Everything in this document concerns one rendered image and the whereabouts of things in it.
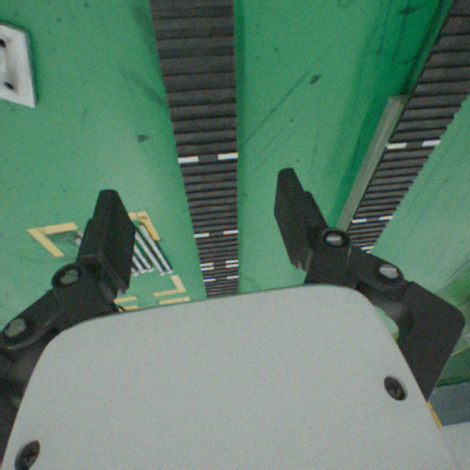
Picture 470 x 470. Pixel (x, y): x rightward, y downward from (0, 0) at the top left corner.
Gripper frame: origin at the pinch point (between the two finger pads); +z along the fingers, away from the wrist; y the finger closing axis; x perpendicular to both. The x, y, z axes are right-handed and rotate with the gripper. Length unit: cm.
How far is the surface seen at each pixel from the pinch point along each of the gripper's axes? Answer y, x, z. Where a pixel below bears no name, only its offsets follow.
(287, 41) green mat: 7.7, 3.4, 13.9
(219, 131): 1.8, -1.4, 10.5
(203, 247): -1.3, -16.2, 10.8
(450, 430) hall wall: 655, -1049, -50
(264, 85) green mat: 6.1, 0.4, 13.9
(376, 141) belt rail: 17.7, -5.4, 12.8
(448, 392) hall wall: 713, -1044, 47
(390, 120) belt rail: 18.2, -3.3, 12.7
